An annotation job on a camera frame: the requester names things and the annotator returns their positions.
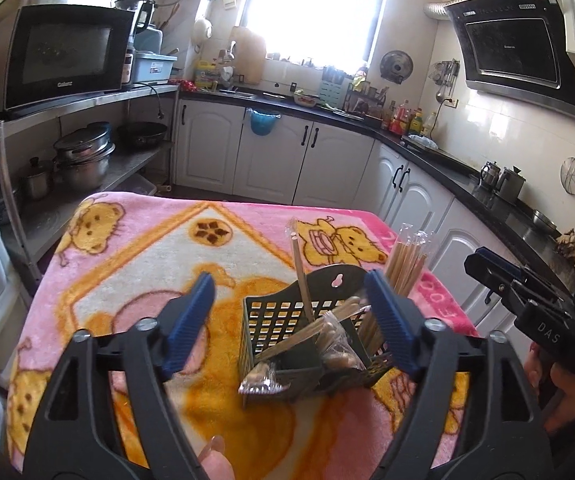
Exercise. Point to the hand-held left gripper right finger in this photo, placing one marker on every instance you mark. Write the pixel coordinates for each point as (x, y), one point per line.
(387, 310)

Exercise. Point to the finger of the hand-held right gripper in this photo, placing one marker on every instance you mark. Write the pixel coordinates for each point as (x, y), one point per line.
(517, 292)
(492, 265)

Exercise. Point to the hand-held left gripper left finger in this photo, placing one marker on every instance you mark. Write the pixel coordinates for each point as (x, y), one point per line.
(192, 310)

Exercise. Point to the group of wooden chopsticks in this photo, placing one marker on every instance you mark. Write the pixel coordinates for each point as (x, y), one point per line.
(407, 265)

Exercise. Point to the bare wooden chopstick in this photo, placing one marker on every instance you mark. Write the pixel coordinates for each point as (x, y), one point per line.
(301, 275)

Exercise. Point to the black plastic utensil basket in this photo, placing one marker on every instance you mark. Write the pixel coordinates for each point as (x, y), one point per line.
(287, 385)

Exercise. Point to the person's right hand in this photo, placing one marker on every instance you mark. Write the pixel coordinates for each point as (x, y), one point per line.
(557, 395)

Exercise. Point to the person's left hand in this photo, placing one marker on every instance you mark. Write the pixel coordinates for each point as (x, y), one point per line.
(217, 460)

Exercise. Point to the black countertop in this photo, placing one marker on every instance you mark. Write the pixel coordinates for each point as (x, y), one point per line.
(507, 220)

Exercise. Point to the ginger root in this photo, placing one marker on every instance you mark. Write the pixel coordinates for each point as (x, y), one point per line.
(566, 246)

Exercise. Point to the steel bowl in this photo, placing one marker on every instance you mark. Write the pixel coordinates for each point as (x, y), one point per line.
(545, 221)

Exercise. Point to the pink printed blanket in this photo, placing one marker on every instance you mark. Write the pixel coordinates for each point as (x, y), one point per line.
(142, 260)

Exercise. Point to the steel kettle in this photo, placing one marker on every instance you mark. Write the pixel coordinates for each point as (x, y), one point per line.
(511, 186)

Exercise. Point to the small steel teapot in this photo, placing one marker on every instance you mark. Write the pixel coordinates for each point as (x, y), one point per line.
(490, 175)

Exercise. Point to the group of sauce bottles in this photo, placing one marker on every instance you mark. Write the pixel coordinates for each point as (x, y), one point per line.
(410, 122)

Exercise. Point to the black wok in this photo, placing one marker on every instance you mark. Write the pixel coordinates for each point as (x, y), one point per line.
(142, 135)

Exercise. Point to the stacked steel pots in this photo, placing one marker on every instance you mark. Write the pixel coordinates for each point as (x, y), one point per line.
(84, 160)

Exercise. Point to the blue hanging bin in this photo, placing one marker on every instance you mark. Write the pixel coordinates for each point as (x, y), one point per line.
(266, 124)

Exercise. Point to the small steel pot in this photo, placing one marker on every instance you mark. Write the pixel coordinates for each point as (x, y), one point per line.
(37, 182)

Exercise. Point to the black spice rack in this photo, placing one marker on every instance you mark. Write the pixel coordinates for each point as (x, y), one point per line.
(365, 105)

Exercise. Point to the black range hood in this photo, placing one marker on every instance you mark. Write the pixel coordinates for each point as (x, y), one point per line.
(512, 50)

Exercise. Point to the teal knife block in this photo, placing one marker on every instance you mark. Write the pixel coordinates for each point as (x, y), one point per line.
(334, 90)

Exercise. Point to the metal shelf rack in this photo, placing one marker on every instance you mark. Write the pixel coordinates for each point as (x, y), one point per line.
(92, 102)

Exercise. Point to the blue plastic bin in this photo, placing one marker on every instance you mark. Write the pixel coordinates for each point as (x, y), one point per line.
(152, 67)

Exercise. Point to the beige cutting board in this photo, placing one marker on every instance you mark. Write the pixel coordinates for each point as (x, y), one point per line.
(248, 57)

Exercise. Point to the black microwave oven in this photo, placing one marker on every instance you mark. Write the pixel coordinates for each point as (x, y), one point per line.
(67, 55)

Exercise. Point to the black blender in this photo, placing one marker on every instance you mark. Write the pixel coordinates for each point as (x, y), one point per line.
(140, 20)

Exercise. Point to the kitchen window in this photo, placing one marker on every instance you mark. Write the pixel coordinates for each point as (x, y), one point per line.
(317, 10)

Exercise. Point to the silver exhaust duct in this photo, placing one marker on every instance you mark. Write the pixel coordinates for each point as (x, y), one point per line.
(447, 5)

